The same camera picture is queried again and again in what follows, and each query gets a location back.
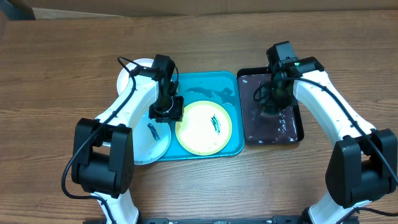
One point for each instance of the black rectangular tray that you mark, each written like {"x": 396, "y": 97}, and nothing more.
{"x": 260, "y": 128}

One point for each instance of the light blue plate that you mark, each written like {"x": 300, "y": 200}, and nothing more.
{"x": 150, "y": 140}

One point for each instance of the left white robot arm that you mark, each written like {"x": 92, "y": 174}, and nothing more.
{"x": 102, "y": 164}

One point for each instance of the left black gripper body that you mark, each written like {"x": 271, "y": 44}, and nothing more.
{"x": 166, "y": 108}

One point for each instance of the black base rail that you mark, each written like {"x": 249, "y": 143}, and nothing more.
{"x": 278, "y": 219}

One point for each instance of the yellow plate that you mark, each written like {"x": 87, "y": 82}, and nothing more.
{"x": 205, "y": 129}

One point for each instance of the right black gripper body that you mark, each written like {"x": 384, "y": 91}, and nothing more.
{"x": 281, "y": 97}

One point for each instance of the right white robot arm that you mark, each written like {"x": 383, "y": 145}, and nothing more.
{"x": 363, "y": 164}

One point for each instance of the green sponge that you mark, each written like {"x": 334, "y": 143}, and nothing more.
{"x": 269, "y": 113}

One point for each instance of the pink white plate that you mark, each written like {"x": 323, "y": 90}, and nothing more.
{"x": 123, "y": 77}

